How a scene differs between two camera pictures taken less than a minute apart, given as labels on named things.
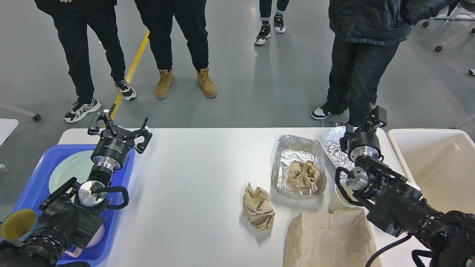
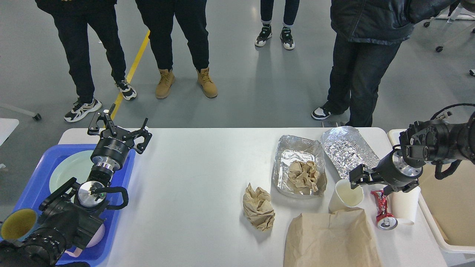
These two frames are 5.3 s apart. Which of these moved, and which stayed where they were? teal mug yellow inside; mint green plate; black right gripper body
Moved: black right gripper body
Stayed: mint green plate; teal mug yellow inside
